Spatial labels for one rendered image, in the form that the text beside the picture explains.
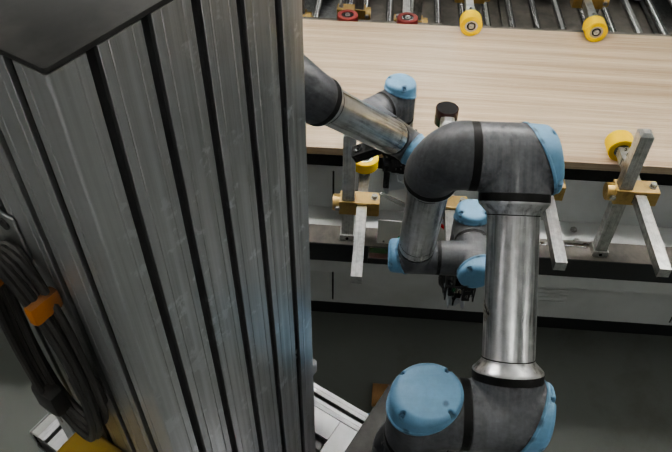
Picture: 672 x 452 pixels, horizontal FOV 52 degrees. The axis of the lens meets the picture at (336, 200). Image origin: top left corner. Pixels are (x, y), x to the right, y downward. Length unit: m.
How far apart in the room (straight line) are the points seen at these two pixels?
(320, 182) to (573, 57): 1.03
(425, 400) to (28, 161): 0.78
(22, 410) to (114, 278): 2.26
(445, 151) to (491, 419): 0.43
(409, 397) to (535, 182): 0.39
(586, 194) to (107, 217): 1.95
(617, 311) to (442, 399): 1.73
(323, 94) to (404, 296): 1.53
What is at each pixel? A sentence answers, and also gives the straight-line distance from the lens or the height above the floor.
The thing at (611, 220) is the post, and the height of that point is 0.85.
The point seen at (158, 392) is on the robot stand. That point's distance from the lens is 0.67.
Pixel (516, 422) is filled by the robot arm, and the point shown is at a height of 1.25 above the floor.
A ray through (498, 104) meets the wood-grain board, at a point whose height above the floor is 0.90.
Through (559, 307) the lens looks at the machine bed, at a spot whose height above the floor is 0.16.
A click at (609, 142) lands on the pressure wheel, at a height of 0.95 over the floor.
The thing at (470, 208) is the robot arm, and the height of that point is 1.18.
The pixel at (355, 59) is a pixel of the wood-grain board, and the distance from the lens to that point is 2.49.
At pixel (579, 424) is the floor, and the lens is 2.68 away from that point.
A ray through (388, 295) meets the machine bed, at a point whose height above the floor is 0.17.
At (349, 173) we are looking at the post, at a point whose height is 0.97.
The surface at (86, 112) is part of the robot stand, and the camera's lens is 0.45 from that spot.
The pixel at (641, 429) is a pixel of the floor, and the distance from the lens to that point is 2.75.
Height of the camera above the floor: 2.24
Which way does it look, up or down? 44 degrees down
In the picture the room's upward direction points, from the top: 1 degrees clockwise
